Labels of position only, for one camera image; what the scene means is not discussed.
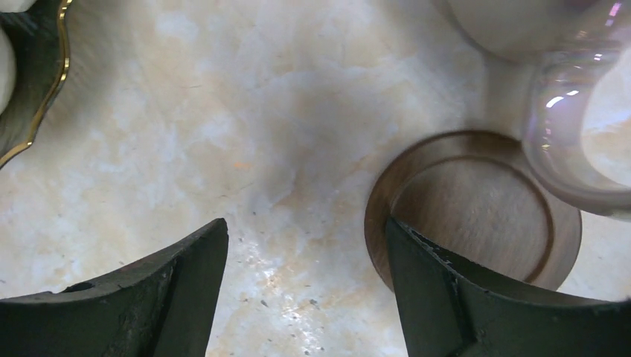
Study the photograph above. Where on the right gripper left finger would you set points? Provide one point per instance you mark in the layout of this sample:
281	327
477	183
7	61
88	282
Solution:
160	305

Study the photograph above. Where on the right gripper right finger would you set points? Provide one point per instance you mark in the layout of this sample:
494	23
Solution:
451	306

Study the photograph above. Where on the dark brown round coaster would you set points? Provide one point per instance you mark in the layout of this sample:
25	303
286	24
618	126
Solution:
472	192

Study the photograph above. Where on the pink mug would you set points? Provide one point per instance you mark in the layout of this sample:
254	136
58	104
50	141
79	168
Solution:
571	46

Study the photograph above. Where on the three-tier dark cake stand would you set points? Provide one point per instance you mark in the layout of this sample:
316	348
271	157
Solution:
39	39

